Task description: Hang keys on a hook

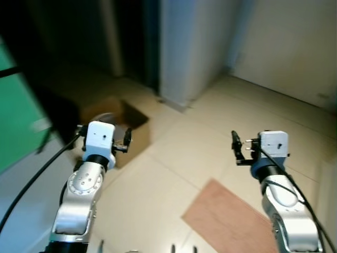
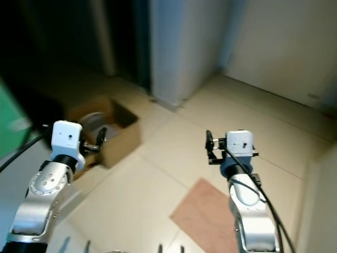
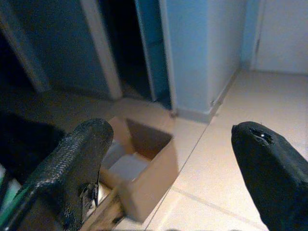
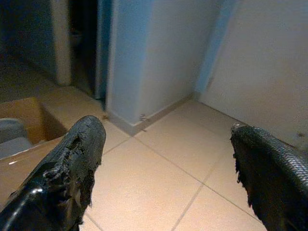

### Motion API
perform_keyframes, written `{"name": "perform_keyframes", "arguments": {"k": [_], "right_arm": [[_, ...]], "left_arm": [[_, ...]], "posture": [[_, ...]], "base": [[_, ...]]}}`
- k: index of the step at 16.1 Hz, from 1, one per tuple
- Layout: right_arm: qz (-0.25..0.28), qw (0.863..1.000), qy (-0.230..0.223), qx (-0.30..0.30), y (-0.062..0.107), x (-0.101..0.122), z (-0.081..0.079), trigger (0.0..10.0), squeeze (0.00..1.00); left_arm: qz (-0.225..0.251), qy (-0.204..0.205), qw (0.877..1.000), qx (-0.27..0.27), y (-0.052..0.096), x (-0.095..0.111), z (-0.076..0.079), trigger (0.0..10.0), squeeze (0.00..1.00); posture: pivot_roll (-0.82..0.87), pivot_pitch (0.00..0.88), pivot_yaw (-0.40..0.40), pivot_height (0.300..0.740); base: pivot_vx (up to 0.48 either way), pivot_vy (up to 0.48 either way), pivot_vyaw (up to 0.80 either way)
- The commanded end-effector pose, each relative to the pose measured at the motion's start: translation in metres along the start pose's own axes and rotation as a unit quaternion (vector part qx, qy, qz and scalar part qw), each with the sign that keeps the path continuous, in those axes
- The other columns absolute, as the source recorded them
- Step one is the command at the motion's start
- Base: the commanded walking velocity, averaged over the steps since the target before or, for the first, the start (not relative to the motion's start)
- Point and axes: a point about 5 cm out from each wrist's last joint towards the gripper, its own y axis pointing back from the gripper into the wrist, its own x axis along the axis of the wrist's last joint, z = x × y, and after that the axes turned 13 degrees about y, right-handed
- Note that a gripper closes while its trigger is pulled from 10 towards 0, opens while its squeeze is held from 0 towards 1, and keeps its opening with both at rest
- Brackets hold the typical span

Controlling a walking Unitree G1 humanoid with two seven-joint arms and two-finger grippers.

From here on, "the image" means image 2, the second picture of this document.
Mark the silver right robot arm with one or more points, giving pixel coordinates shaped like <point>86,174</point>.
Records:
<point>253,221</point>

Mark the grey round item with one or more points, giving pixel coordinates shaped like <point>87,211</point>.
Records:
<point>96,124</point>

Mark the pinkish brown floor mat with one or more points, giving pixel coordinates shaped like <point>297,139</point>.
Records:
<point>200,219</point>

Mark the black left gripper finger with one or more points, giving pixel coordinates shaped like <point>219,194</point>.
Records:
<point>47,130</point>
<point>101,139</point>

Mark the brown cardboard box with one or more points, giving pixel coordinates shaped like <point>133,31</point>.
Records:
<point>124,145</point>

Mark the green screen panel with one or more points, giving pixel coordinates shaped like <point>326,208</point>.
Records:
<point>11,124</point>

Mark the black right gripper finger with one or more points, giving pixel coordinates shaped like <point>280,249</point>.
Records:
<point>209,142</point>

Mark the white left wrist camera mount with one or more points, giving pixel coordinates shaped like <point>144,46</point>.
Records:
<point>66,137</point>

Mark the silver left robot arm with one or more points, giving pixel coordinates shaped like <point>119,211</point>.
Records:
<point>39,205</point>

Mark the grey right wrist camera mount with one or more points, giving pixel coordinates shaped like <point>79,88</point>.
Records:
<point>239,142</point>

